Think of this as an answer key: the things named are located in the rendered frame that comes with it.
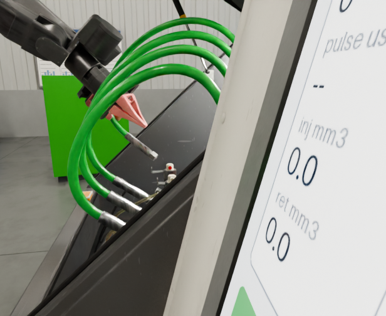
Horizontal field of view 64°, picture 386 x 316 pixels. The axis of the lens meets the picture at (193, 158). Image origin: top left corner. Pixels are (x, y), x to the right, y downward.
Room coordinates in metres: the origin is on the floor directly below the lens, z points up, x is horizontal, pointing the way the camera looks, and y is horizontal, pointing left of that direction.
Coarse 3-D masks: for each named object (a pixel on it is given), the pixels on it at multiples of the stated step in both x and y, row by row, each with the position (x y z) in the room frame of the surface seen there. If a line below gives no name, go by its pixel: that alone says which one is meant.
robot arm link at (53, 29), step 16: (0, 0) 0.58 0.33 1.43; (0, 16) 0.58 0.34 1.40; (16, 16) 0.58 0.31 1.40; (32, 16) 0.61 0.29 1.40; (0, 32) 0.59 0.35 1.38; (16, 32) 0.59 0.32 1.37; (32, 32) 0.59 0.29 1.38; (48, 32) 0.60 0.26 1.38; (64, 32) 0.66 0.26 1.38; (32, 48) 0.60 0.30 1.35
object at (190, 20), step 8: (160, 24) 0.74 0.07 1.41; (168, 24) 0.73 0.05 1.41; (176, 24) 0.73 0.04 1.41; (200, 24) 0.72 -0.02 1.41; (208, 24) 0.71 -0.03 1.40; (216, 24) 0.70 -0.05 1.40; (152, 32) 0.74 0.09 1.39; (224, 32) 0.69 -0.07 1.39; (136, 40) 0.75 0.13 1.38; (144, 40) 0.75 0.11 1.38; (232, 40) 0.69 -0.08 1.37; (128, 48) 0.76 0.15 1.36; (120, 56) 0.76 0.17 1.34; (112, 120) 0.77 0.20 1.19; (120, 128) 0.77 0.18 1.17
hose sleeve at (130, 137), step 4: (128, 136) 0.76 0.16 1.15; (132, 136) 0.76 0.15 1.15; (128, 140) 0.76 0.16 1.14; (132, 140) 0.75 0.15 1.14; (136, 140) 0.75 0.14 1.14; (136, 144) 0.75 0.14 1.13; (140, 144) 0.75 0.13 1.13; (140, 148) 0.75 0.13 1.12; (144, 148) 0.75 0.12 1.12; (148, 148) 0.75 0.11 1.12; (144, 152) 0.75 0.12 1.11; (148, 152) 0.74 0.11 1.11; (148, 156) 0.75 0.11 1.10
